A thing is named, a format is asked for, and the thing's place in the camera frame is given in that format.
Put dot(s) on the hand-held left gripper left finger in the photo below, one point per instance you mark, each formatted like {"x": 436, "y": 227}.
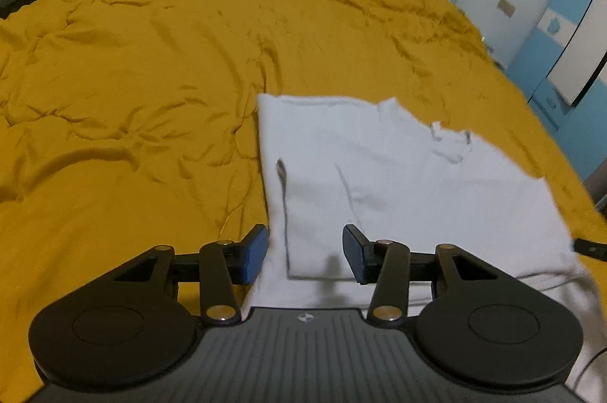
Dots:
{"x": 255, "y": 255}

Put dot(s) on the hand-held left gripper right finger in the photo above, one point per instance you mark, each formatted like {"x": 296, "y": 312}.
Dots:
{"x": 355, "y": 255}

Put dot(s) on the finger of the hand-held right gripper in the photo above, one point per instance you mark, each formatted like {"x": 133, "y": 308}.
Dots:
{"x": 590, "y": 248}

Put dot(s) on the white printed t-shirt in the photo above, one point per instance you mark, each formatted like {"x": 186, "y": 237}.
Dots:
{"x": 379, "y": 170}

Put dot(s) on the wardrobe mirror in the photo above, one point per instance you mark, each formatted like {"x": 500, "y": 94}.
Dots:
{"x": 581, "y": 75}

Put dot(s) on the yellow blanket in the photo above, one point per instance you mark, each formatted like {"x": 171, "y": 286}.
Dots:
{"x": 142, "y": 99}

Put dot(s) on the wall switch plate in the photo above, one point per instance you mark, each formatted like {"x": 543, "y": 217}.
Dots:
{"x": 506, "y": 7}

